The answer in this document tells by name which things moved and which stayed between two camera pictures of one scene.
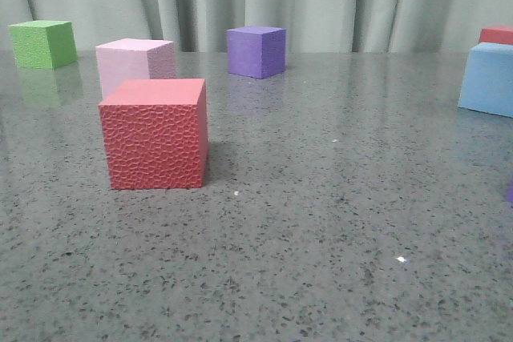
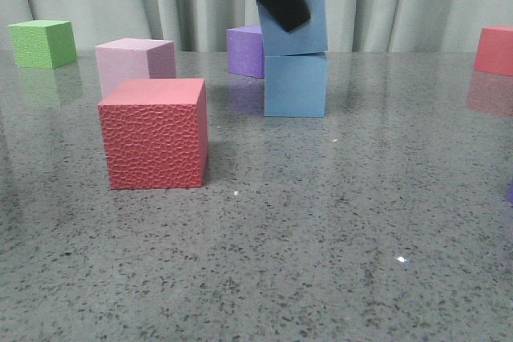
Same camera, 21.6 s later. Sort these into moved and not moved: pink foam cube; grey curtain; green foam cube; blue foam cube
Moved: blue foam cube
Not moved: green foam cube; pink foam cube; grey curtain
